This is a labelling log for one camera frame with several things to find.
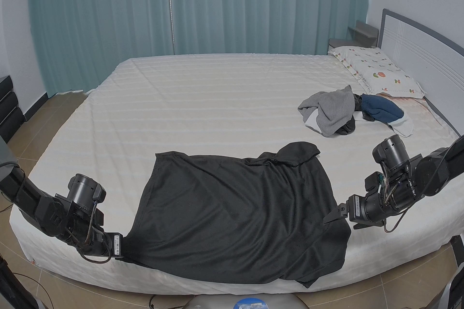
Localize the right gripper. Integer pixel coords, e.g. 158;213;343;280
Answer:
347;191;396;231

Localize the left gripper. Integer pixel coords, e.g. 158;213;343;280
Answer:
80;227;125;263

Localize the black T-shirt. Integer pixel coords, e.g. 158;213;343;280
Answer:
123;142;351;288

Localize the dark grey garment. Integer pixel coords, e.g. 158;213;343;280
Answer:
336;93;364;136

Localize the white garment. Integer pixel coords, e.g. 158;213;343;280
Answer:
304;111;321;130
386;114;414;137

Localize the dark blue garment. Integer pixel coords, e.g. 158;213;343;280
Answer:
361;94;405;125

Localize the white printed pillow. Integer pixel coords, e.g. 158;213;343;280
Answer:
328;46;426;99

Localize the black chest of drawers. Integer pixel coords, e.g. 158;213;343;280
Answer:
0;75;24;143

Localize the grey bedside table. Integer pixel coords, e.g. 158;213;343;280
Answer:
328;20;379;51

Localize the bed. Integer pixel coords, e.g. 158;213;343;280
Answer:
9;9;464;295

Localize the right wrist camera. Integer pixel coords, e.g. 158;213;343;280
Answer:
363;172;385;197

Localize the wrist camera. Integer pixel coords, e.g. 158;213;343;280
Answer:
91;208;106;230
363;172;385;197

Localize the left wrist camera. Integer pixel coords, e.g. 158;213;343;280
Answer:
91;208;106;230

